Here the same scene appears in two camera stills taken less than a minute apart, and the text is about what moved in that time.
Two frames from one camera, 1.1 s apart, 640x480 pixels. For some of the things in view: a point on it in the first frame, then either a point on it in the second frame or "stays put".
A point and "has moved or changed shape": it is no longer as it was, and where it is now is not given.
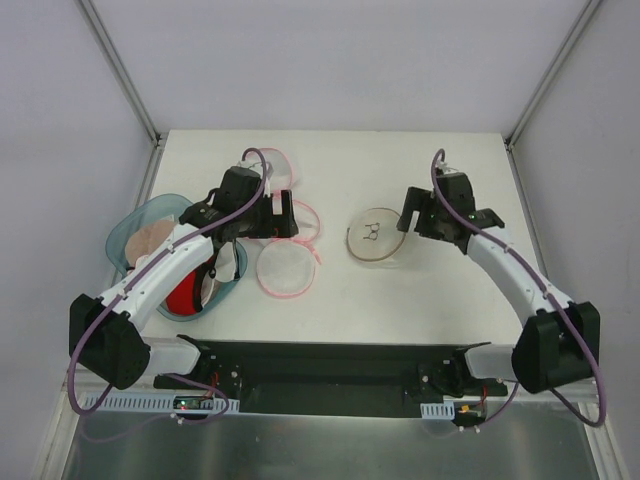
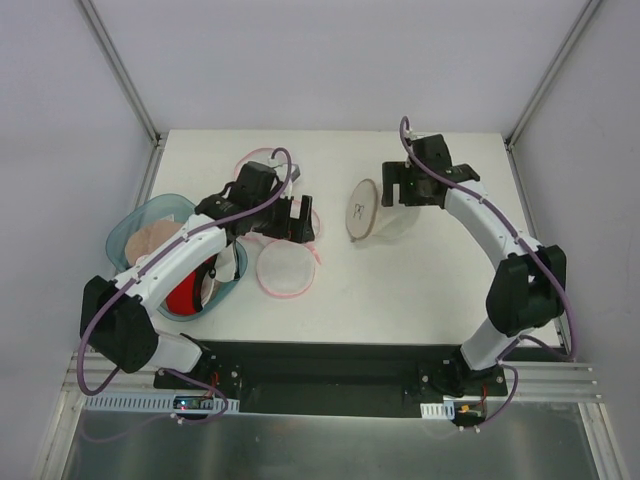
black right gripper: x=417 y=212 to x=396 y=183
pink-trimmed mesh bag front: x=285 y=267 stays put
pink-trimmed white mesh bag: x=278 y=169 stays put
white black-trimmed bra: x=226 y=268 stays put
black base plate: x=381 y=379 stays put
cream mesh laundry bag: x=373 y=235 has moved or changed shape
